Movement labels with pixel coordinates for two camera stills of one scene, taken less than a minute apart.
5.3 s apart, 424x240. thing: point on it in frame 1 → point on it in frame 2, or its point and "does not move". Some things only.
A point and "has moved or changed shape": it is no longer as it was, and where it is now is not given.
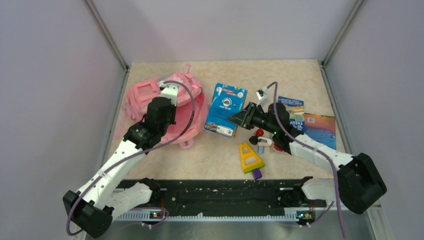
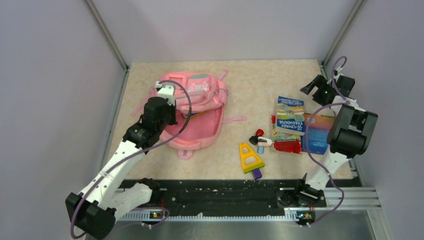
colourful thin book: x=321 y=129 does not move
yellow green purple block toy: x=255 y=168 does not move
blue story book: x=296 y=109 does not move
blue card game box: x=225 y=100 → x=194 y=114
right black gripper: x=243 y=118 → x=321 y=83
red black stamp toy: x=254 y=139 does not move
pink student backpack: x=191 y=107 has moved or changed shape
